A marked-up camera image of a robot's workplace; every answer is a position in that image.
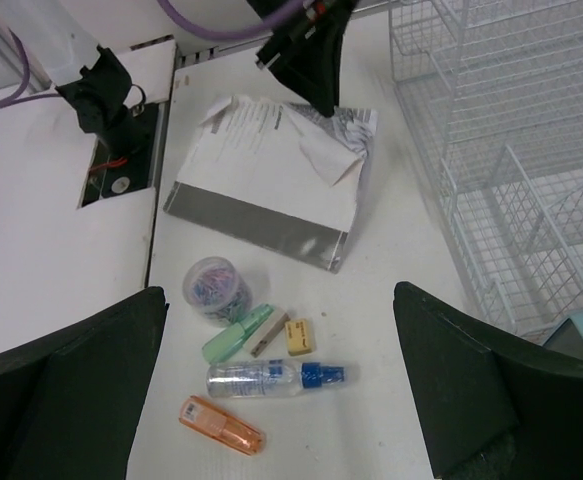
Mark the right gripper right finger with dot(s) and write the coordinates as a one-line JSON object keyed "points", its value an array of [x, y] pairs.
{"points": [[491, 405]]}

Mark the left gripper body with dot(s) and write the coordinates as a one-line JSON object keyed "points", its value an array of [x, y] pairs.
{"points": [[314, 30]]}

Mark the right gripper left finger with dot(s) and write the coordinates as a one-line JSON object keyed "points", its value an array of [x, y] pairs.
{"points": [[71, 401]]}

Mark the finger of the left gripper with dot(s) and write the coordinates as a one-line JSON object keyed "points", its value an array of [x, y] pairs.
{"points": [[310, 67]]}

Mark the clear blue spray bottle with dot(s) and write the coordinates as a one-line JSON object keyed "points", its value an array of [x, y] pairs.
{"points": [[279, 378]]}

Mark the clear jar of paperclips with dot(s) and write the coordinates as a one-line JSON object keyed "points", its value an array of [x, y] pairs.
{"points": [[216, 290]]}

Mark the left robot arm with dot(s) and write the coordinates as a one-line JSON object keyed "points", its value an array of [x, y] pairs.
{"points": [[64, 47]]}

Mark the green highlighter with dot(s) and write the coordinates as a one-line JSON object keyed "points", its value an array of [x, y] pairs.
{"points": [[229, 341]]}

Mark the yellow eraser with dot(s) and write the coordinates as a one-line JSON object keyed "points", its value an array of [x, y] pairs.
{"points": [[299, 337]]}

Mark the grey white eraser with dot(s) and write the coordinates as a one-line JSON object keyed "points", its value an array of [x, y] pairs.
{"points": [[266, 332]]}

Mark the white wire desk organizer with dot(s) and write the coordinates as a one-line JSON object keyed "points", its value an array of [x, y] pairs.
{"points": [[492, 93]]}

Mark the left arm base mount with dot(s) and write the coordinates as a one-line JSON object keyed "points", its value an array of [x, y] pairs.
{"points": [[109, 105]]}

